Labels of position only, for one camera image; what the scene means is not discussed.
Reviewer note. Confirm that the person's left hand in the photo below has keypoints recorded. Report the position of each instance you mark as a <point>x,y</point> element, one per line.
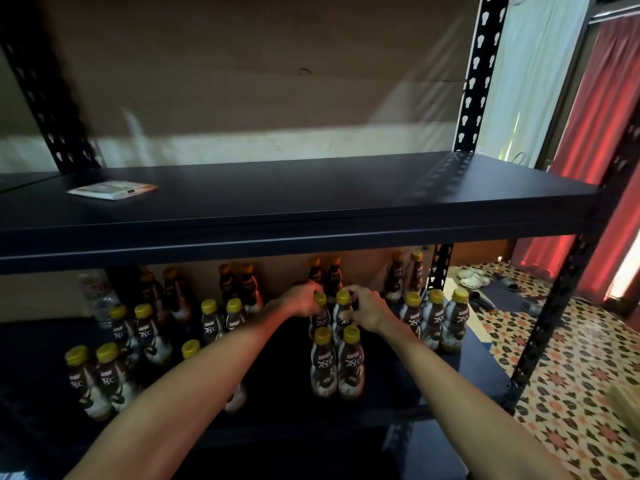
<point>300,299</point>

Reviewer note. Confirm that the person's right hand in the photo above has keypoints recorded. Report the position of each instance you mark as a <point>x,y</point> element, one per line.
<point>370,310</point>

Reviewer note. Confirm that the black metal shelf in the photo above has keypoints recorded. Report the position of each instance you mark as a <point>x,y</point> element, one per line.
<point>300,205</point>
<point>20,181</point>

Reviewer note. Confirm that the row of yellow-capped coffee bottles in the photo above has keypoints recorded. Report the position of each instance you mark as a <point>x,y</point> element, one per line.
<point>100,380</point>

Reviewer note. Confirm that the person's right forearm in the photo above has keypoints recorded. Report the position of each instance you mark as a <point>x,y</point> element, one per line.
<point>470,415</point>

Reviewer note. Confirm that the person's left forearm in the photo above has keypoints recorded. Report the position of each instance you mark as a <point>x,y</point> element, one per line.
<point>180,405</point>

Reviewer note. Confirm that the dark floor mat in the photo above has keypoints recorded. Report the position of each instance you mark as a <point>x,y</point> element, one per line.
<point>500,295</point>

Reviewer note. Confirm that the clear water bottle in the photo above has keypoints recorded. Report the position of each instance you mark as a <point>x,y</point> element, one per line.
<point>100,300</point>

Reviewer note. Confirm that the flat white orange packet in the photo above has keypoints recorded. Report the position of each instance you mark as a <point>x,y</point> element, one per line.
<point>112,190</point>

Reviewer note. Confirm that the red curtain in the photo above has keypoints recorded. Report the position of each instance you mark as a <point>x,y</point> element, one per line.
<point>600,165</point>

